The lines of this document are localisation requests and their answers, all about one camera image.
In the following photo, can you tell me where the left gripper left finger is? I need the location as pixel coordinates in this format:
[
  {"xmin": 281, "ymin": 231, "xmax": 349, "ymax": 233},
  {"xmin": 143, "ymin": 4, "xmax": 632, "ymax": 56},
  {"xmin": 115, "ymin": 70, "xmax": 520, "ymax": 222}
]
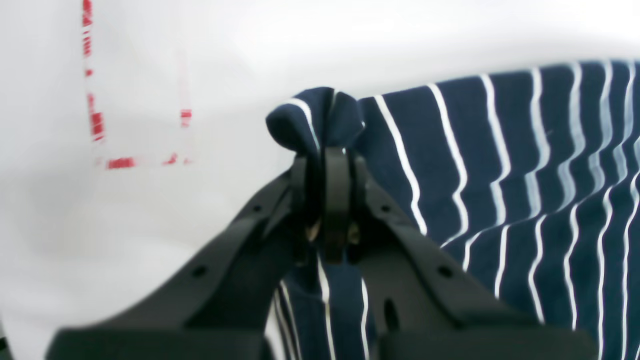
[{"xmin": 46, "ymin": 155, "xmax": 317, "ymax": 360}]

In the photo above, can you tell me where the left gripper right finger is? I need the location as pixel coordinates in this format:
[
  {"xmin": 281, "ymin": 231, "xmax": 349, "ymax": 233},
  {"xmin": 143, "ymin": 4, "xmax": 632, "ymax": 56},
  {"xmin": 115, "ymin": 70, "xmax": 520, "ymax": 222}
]
[{"xmin": 325, "ymin": 147, "xmax": 597, "ymax": 360}]

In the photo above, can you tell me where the black white striped T-shirt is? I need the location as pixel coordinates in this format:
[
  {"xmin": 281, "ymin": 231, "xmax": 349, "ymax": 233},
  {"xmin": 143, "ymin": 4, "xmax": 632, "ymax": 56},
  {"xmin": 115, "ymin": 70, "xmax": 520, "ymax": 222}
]
[{"xmin": 266, "ymin": 60, "xmax": 640, "ymax": 360}]

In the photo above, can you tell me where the red tape rectangle marking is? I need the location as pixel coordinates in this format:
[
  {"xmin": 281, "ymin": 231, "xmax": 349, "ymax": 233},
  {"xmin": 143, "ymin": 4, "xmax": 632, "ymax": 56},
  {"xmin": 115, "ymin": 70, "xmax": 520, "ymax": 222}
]
[{"xmin": 80, "ymin": 0, "xmax": 197, "ymax": 170}]

